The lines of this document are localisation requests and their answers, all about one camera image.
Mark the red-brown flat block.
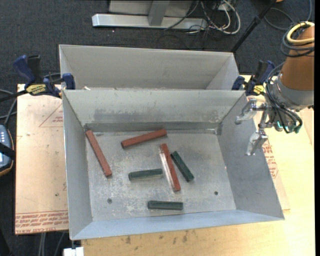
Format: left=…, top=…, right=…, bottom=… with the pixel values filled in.
left=85, top=129, right=113, bottom=178
left=120, top=128, right=168, bottom=150
left=158, top=142, right=182, bottom=193

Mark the dark green flat block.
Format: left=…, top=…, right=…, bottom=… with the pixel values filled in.
left=147, top=200, right=184, bottom=211
left=127, top=168, right=164, bottom=182
left=170, top=150, right=195, bottom=183

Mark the grey metal bin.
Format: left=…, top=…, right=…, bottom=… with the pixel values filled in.
left=58, top=44, right=285, bottom=241

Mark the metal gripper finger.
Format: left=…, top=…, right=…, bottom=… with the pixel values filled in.
left=245, top=129, right=270, bottom=157
left=234, top=98, right=258, bottom=125

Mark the brown cardboard board red print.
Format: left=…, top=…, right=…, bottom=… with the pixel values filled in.
left=14, top=83, right=292, bottom=236

